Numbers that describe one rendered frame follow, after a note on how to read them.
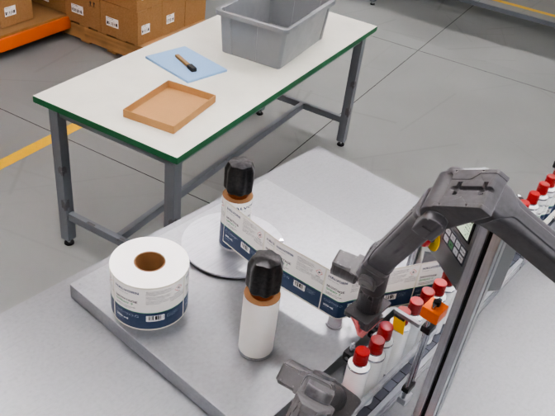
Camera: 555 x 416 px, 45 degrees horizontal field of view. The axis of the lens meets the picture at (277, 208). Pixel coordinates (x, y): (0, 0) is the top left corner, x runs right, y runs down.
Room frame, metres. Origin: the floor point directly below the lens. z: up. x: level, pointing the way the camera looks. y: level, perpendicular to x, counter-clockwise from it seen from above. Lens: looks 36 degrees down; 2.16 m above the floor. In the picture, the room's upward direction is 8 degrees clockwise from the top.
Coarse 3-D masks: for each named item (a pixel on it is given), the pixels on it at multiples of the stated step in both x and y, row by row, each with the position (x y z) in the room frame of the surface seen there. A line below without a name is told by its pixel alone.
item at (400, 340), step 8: (408, 312) 1.16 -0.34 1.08; (392, 320) 1.16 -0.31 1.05; (408, 328) 1.15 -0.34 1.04; (392, 336) 1.14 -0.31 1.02; (400, 336) 1.14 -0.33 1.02; (400, 344) 1.14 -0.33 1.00; (392, 352) 1.14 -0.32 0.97; (400, 352) 1.14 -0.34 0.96; (392, 360) 1.14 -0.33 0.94; (400, 360) 1.15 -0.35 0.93
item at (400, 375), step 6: (516, 258) 1.69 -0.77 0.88; (510, 264) 1.66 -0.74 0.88; (438, 336) 1.30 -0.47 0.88; (432, 342) 1.28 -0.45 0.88; (438, 342) 1.28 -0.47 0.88; (426, 348) 1.25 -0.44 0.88; (426, 354) 1.25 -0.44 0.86; (408, 366) 1.18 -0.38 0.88; (402, 372) 1.16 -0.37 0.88; (408, 372) 1.16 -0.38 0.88; (396, 378) 1.14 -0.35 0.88; (402, 378) 1.14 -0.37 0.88; (390, 384) 1.11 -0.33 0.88; (396, 384) 1.12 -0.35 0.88; (384, 390) 1.09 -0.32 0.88; (390, 390) 1.09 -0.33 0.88; (378, 396) 1.07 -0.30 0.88; (384, 396) 1.07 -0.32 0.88; (372, 402) 1.05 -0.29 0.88; (378, 402) 1.05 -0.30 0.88; (366, 408) 1.03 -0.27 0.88; (372, 408) 1.03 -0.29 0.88; (360, 414) 1.01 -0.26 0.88; (366, 414) 1.01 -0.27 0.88
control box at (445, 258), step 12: (468, 168) 1.18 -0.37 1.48; (480, 168) 1.19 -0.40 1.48; (432, 252) 1.12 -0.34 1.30; (444, 252) 1.09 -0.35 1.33; (468, 252) 1.02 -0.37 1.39; (504, 252) 1.03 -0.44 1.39; (444, 264) 1.07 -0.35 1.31; (456, 264) 1.04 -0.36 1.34; (504, 264) 1.04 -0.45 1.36; (456, 276) 1.03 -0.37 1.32; (504, 276) 1.04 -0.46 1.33; (456, 288) 1.02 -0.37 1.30; (492, 288) 1.03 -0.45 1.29
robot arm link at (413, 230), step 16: (416, 208) 0.92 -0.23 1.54; (400, 224) 0.98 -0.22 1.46; (416, 224) 0.88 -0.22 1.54; (432, 224) 0.86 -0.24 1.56; (384, 240) 1.02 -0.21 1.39; (400, 240) 0.97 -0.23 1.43; (416, 240) 0.95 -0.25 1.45; (432, 240) 0.88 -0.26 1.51; (368, 256) 1.07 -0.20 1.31; (384, 256) 1.02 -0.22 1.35; (400, 256) 1.00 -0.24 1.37; (368, 272) 1.06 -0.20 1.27; (384, 272) 1.04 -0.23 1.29
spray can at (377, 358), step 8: (376, 336) 1.07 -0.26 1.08; (368, 344) 1.06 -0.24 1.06; (376, 344) 1.04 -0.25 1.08; (384, 344) 1.05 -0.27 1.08; (376, 352) 1.04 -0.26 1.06; (384, 352) 1.06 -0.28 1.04; (368, 360) 1.04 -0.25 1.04; (376, 360) 1.03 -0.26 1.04; (376, 368) 1.03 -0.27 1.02; (368, 376) 1.03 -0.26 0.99; (376, 376) 1.04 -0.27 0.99; (368, 384) 1.03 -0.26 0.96; (376, 384) 1.04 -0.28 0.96
